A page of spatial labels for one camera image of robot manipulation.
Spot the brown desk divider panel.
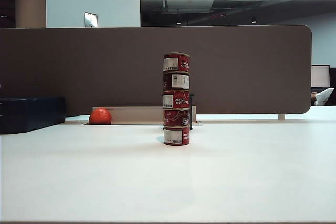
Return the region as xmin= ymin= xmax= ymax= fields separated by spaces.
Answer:
xmin=0 ymin=24 xmax=313 ymax=116

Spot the red tomato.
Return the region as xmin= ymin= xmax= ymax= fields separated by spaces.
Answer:
xmin=88 ymin=107 xmax=112 ymax=125

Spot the dark blue box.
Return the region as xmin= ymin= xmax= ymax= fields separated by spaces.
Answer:
xmin=0 ymin=96 xmax=67 ymax=135

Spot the beige cable tray flap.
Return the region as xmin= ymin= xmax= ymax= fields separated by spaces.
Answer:
xmin=92 ymin=106 xmax=197 ymax=125

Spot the silver wall plate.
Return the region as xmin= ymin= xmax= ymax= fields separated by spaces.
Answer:
xmin=83 ymin=12 xmax=99 ymax=29

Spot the red tomato paste can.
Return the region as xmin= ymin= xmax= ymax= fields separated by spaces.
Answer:
xmin=163 ymin=126 xmax=191 ymax=147
xmin=163 ymin=71 xmax=190 ymax=91
xmin=163 ymin=108 xmax=191 ymax=128
xmin=162 ymin=89 xmax=191 ymax=110
xmin=163 ymin=52 xmax=191 ymax=73

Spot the white computer monitor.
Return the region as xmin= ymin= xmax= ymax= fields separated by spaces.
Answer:
xmin=311 ymin=65 xmax=330 ymax=88

